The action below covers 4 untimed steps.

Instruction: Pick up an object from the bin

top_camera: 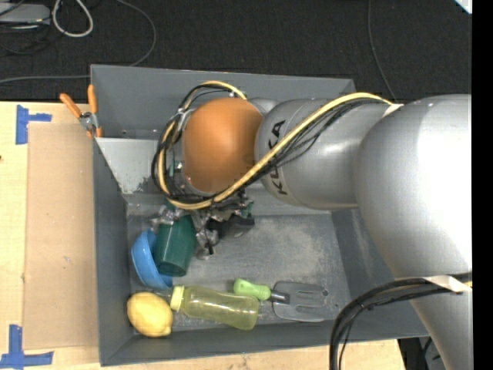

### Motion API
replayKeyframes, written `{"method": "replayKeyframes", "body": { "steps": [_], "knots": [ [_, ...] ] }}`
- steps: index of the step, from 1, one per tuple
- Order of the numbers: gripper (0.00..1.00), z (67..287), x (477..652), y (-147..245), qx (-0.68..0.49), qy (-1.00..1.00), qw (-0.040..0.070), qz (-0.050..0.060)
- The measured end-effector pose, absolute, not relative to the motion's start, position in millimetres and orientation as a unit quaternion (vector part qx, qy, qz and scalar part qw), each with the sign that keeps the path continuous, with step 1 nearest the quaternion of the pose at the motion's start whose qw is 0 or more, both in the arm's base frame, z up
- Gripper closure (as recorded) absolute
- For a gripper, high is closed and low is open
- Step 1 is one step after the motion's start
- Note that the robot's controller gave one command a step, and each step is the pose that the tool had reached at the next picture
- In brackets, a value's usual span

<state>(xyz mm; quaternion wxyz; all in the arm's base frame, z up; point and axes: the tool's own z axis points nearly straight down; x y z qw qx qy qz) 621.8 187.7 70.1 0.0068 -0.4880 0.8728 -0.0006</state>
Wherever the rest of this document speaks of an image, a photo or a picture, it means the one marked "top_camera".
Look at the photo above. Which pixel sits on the dark green plastic cup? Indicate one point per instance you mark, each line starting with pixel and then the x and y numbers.
pixel 174 247

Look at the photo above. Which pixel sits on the yellow-green clear plastic bottle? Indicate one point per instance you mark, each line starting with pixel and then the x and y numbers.
pixel 219 307

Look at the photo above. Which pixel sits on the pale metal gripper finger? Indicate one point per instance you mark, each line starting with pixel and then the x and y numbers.
pixel 163 219
pixel 205 241

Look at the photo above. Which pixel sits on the yellow lemon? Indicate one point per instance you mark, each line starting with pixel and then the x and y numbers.
pixel 149 314

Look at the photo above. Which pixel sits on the brown cardboard board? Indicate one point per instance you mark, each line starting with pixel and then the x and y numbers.
pixel 58 226

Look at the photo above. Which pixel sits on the grey metal bin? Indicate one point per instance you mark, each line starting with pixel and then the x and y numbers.
pixel 269 253

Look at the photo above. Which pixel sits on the blue plastic bowl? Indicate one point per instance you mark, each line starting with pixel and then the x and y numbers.
pixel 141 258

